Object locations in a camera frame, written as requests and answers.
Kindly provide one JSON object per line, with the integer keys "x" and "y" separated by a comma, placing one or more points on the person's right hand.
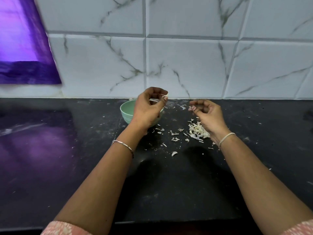
{"x": 210, "y": 116}

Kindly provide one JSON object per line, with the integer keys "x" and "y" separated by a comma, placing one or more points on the person's left hand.
{"x": 146, "y": 110}

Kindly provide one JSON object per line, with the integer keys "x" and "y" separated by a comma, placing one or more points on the mint green bowl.
{"x": 126, "y": 111}

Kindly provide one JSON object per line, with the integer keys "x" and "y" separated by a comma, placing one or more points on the white garlic bulb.
{"x": 165, "y": 97}

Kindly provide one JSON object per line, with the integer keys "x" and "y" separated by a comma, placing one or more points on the person's right forearm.
{"x": 266, "y": 188}

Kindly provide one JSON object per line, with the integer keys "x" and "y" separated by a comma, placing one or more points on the person's left forearm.
{"x": 98, "y": 186}

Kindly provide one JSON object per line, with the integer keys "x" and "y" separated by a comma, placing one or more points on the pile of white garlic peels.
{"x": 198, "y": 130}

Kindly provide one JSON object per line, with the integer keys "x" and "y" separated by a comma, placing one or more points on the small fallen garlic piece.
{"x": 174, "y": 153}

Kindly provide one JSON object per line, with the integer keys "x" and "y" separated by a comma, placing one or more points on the purple cloth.
{"x": 24, "y": 39}

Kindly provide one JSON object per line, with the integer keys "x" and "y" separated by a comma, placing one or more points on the pink patterned left sleeve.
{"x": 66, "y": 228}

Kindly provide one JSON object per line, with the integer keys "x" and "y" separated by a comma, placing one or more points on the pink patterned sleeve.
{"x": 66, "y": 228}
{"x": 299, "y": 228}

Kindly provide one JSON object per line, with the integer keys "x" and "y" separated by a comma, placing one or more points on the pink patterned right sleeve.
{"x": 299, "y": 228}

